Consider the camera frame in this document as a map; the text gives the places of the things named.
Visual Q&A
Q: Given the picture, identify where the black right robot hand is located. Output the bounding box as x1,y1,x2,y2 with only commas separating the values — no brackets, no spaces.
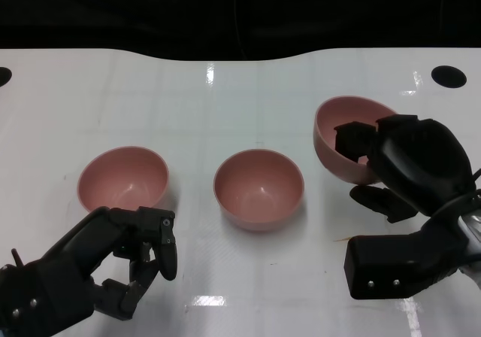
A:
333,114,475,224

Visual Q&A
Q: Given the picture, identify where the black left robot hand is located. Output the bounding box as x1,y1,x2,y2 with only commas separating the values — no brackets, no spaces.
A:
44,205,178,321

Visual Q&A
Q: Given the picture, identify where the pink plastic bowl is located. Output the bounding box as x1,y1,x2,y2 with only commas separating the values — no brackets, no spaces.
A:
313,95,398,187
213,148,305,233
77,146,170,214

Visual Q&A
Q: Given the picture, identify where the black backdrop cloth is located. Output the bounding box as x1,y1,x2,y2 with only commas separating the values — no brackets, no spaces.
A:
0,0,481,62

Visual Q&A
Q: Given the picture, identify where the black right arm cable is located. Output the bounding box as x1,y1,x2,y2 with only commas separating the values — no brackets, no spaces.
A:
428,167,481,225

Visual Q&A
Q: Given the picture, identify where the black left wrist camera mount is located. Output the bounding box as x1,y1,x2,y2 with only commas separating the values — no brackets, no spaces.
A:
0,256,95,337

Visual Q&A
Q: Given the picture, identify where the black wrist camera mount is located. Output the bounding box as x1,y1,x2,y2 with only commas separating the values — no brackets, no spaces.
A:
0,256,95,337
344,216,470,300

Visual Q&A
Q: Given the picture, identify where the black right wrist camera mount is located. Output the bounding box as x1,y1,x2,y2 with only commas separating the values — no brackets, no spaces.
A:
344,216,470,300

